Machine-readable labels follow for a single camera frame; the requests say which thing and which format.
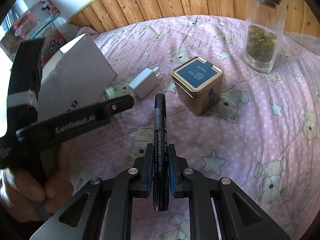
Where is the colourful toy box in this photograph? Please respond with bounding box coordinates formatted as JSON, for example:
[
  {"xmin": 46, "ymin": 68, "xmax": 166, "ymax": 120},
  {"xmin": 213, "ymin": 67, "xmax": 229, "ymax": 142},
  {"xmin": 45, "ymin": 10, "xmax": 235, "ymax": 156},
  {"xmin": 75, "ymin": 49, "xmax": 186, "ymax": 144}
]
[{"xmin": 0, "ymin": 0, "xmax": 62, "ymax": 63}]

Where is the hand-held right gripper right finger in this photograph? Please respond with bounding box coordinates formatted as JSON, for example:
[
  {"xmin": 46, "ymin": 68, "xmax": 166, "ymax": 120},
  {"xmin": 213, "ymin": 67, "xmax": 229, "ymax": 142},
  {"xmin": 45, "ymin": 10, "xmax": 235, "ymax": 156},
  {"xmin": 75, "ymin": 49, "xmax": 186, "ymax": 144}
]
[{"xmin": 167, "ymin": 144, "xmax": 292, "ymax": 240}]

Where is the black marker pen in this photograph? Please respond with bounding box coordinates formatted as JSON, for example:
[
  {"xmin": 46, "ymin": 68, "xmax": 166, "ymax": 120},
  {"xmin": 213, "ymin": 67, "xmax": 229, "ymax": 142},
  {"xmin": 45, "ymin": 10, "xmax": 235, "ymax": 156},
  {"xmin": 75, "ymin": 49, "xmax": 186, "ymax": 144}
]
[{"xmin": 153, "ymin": 93, "xmax": 171, "ymax": 212}]

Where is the clear bubble wrap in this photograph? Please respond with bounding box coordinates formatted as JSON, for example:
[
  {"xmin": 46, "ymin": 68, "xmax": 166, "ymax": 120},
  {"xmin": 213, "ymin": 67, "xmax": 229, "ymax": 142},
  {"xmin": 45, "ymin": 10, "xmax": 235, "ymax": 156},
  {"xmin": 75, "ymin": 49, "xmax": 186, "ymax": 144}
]
[{"xmin": 285, "ymin": 31, "xmax": 320, "ymax": 53}]

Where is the person's left hand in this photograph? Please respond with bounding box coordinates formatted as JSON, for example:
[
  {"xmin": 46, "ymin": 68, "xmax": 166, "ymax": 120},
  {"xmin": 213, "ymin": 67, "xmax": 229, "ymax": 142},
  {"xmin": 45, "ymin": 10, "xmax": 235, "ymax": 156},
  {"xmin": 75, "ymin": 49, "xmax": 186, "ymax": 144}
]
[{"xmin": 0, "ymin": 144, "xmax": 75, "ymax": 222}]

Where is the pink bear print blanket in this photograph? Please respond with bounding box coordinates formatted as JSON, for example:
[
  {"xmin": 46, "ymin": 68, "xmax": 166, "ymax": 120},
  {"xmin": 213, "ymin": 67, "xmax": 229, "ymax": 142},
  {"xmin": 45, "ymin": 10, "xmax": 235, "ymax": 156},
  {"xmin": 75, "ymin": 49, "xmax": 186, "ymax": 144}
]
[{"xmin": 50, "ymin": 15, "xmax": 320, "ymax": 240}]

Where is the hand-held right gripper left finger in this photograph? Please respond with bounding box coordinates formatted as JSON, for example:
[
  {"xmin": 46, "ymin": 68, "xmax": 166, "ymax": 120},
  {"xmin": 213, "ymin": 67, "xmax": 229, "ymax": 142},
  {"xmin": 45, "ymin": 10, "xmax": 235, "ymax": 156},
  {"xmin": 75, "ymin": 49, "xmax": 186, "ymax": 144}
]
[{"xmin": 32, "ymin": 144, "xmax": 154, "ymax": 240}]

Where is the white cardboard box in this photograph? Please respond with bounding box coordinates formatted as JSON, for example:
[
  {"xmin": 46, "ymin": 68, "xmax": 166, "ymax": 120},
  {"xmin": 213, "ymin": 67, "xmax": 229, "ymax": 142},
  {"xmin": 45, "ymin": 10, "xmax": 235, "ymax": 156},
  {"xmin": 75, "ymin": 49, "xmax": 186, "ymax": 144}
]
[{"xmin": 37, "ymin": 24, "xmax": 118, "ymax": 122}]

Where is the glass jar with tea leaves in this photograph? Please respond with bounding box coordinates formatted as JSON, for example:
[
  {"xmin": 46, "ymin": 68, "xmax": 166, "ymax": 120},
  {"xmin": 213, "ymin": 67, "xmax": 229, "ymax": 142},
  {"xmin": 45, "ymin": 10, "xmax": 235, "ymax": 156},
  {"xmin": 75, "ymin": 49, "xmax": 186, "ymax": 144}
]
[{"xmin": 242, "ymin": 0, "xmax": 287, "ymax": 74}]

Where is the dark printed box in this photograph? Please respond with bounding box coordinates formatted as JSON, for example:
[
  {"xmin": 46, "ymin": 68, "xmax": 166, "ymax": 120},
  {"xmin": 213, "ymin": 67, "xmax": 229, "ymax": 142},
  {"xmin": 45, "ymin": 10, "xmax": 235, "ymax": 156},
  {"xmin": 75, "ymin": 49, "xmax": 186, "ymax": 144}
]
[{"xmin": 41, "ymin": 26, "xmax": 67, "ymax": 65}]

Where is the green tape roll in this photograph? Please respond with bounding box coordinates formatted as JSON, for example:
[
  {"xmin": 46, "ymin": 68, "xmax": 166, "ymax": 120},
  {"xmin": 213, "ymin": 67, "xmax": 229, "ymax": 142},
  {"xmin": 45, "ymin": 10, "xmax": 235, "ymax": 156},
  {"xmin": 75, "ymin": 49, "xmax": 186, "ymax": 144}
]
[{"xmin": 104, "ymin": 87, "xmax": 123, "ymax": 119}]

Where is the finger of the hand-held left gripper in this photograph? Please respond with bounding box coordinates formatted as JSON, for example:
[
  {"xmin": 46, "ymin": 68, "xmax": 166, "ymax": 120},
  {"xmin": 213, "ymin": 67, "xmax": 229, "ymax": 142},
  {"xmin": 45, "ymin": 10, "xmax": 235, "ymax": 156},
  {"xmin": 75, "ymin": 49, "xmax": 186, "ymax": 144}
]
[{"xmin": 96, "ymin": 94, "xmax": 135, "ymax": 124}]

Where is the gold tin with blue lid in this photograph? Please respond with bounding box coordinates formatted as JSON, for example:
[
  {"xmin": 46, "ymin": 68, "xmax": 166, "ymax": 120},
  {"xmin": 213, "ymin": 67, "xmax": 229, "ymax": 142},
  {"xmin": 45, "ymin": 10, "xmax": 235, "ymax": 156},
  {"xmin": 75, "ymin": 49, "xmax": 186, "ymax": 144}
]
[{"xmin": 171, "ymin": 57, "xmax": 223, "ymax": 117}]

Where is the white charger plug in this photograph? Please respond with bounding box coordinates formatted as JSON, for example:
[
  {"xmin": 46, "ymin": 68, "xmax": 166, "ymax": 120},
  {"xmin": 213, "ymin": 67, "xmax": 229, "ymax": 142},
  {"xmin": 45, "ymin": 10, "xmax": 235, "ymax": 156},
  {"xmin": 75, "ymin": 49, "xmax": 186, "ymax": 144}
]
[{"xmin": 128, "ymin": 66, "xmax": 161, "ymax": 100}]

